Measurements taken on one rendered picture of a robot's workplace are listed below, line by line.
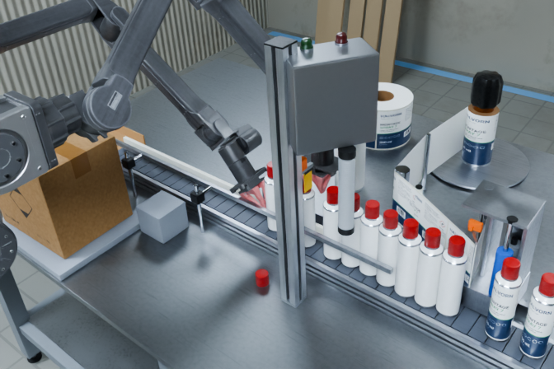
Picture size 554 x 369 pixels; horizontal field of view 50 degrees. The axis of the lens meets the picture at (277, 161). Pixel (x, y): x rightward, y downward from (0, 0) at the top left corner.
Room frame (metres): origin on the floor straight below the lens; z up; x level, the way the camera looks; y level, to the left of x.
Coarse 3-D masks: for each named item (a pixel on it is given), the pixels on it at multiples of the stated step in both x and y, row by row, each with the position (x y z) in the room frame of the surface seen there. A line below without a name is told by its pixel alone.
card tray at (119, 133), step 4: (120, 128) 1.93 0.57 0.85; (124, 128) 1.91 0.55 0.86; (128, 128) 1.90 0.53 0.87; (112, 132) 1.95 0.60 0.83; (116, 132) 1.94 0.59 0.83; (120, 132) 1.93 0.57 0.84; (124, 132) 1.91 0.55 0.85; (128, 132) 1.90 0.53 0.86; (132, 132) 1.88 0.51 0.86; (136, 132) 1.87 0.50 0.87; (116, 136) 1.91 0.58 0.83; (120, 136) 1.91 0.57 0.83; (124, 136) 1.91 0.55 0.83; (128, 136) 1.90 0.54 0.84; (132, 136) 1.89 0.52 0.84; (136, 136) 1.87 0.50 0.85; (140, 136) 1.85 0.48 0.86; (120, 140) 1.88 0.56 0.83; (136, 140) 1.87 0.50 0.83; (140, 140) 1.86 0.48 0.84; (144, 140) 1.84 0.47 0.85; (144, 144) 1.84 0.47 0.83; (120, 148) 1.82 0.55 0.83
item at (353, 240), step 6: (354, 198) 1.11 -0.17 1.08; (354, 204) 1.10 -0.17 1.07; (354, 210) 1.10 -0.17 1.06; (360, 210) 1.11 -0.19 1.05; (354, 216) 1.09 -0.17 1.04; (360, 216) 1.10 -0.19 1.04; (354, 222) 1.09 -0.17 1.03; (360, 222) 1.10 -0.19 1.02; (354, 228) 1.09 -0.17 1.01; (354, 234) 1.09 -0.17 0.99; (342, 240) 1.11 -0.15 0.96; (348, 240) 1.09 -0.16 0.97; (354, 240) 1.09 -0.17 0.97; (354, 246) 1.09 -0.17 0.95; (342, 252) 1.11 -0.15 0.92; (342, 258) 1.11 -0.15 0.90; (348, 258) 1.09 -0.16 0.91; (354, 258) 1.09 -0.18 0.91; (348, 264) 1.09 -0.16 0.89; (354, 264) 1.09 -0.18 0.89
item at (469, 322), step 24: (144, 168) 1.61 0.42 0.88; (216, 192) 1.45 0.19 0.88; (240, 216) 1.33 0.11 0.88; (264, 216) 1.32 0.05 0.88; (336, 264) 1.11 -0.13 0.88; (384, 288) 1.02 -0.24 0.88; (432, 312) 0.93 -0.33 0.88; (480, 336) 0.86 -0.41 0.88; (528, 360) 0.79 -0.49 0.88; (552, 360) 0.79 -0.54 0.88
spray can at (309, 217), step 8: (312, 192) 1.20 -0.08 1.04; (304, 200) 1.18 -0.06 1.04; (312, 200) 1.18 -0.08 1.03; (304, 208) 1.18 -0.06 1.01; (312, 208) 1.18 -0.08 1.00; (304, 216) 1.18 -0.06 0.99; (312, 216) 1.18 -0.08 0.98; (304, 224) 1.18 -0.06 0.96; (312, 224) 1.18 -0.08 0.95; (304, 240) 1.18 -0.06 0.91; (312, 240) 1.18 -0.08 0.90
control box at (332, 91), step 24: (336, 48) 1.06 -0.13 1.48; (360, 48) 1.05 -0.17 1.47; (288, 72) 1.01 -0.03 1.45; (312, 72) 0.99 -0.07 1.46; (336, 72) 1.00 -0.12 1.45; (360, 72) 1.01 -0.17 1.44; (288, 96) 1.02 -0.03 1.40; (312, 96) 0.99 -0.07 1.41; (336, 96) 1.00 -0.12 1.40; (360, 96) 1.02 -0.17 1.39; (312, 120) 0.99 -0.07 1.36; (336, 120) 1.00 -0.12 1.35; (360, 120) 1.02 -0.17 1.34; (312, 144) 0.99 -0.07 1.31; (336, 144) 1.00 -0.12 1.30
